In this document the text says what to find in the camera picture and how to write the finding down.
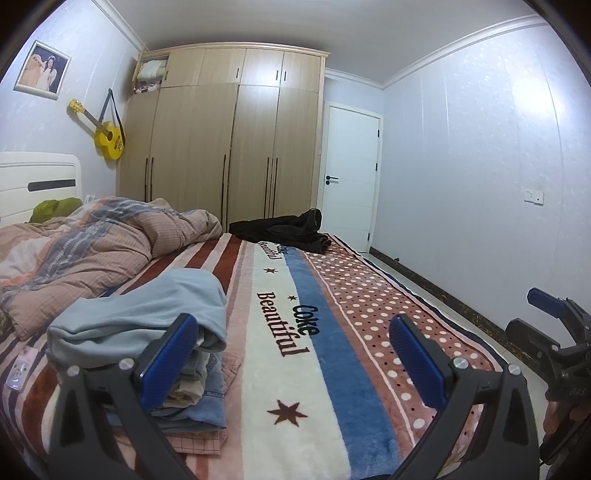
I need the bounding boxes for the white bed headboard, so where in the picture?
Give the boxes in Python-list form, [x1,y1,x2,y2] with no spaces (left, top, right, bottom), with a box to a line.
[0,152,84,227]

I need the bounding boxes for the green cloth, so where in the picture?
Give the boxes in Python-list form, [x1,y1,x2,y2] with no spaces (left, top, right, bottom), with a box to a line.
[31,198,84,222]

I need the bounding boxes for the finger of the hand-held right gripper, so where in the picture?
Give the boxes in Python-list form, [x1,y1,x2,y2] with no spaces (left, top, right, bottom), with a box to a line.
[505,318,563,371]
[527,287,579,325]

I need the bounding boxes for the folded beige garment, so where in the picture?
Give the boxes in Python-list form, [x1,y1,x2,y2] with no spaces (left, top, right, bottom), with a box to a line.
[164,350,218,409]

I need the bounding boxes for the light blue pants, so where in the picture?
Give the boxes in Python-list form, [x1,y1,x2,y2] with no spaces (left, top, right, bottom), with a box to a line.
[46,269,228,370]

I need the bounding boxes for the folded pink checkered garment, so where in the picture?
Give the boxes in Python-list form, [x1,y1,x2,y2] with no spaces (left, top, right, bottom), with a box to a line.
[104,411,229,455]

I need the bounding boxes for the framed wall picture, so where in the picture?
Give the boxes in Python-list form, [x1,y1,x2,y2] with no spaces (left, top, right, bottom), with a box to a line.
[14,40,71,101]

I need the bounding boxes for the folded bedding in wardrobe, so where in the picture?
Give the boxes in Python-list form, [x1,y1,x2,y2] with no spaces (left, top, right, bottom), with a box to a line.
[133,59,168,94]

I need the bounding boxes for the white door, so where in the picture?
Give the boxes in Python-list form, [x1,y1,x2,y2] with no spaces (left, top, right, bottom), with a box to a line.
[318,102,384,254]

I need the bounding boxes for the striped printed bed blanket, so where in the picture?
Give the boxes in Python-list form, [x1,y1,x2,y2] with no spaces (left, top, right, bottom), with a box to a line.
[0,231,506,480]

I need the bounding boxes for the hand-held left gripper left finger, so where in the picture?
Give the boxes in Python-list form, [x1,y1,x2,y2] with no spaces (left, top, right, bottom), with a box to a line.
[46,313,200,480]

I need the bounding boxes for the yellow guitar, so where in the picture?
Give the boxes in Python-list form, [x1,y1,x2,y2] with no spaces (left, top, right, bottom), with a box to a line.
[68,98,126,161]

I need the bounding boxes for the pink striped quilt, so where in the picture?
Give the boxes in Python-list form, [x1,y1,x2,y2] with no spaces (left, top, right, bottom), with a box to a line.
[0,198,223,342]

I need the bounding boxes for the black guitar strap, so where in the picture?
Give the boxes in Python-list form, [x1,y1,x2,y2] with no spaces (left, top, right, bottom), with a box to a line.
[99,89,126,144]

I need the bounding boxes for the person's right hand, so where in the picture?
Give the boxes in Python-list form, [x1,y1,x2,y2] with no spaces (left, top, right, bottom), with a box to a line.
[542,399,568,437]

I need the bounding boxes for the wooden wardrobe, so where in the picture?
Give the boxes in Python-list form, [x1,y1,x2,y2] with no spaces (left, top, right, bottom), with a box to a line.
[115,42,331,229]

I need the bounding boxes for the dark baseboard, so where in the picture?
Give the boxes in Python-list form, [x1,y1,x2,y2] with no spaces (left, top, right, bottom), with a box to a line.
[369,247,550,365]

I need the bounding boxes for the folded blue jeans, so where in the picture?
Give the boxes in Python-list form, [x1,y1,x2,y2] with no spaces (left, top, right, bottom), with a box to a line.
[108,348,245,435]

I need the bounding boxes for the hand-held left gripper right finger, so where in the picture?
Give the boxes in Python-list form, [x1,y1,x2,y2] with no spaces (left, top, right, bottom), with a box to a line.
[389,314,541,480]

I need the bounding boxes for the phone in clear case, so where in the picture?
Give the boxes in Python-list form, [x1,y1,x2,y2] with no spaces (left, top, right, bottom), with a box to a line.
[7,348,38,393]

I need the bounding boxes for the black garment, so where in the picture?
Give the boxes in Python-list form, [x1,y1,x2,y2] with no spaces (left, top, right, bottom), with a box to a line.
[228,209,333,254]

